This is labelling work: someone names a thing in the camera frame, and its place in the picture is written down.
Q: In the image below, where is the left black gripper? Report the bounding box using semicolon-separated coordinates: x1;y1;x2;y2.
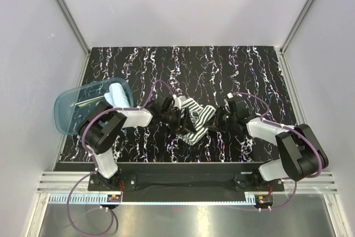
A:
160;107;196;136

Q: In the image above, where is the blue transparent plastic container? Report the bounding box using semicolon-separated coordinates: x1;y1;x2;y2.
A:
54;77;134;135

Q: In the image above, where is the left electronics board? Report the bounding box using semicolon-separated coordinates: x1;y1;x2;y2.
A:
107;194;122;203

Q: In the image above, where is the electronics board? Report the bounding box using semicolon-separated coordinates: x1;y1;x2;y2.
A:
107;194;122;203
256;195;273;205

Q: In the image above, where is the green white striped towel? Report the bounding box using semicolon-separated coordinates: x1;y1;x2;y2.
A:
177;98;216;145

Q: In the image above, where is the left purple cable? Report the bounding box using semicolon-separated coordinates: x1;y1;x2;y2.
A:
68;79;175;234

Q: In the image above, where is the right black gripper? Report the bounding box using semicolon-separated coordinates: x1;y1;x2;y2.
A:
203;106;237;133

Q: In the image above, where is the right electronics board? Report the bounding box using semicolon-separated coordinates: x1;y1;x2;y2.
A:
256;195;273;205

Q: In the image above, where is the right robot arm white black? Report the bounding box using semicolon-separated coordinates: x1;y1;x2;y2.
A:
205;94;329;191

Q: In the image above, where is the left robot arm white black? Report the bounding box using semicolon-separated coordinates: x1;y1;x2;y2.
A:
77;97;197;190

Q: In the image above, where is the aluminium frame rail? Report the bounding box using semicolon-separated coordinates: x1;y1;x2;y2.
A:
37;172;338;205

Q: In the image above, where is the light blue towel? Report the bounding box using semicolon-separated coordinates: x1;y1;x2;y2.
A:
104;83;130;108

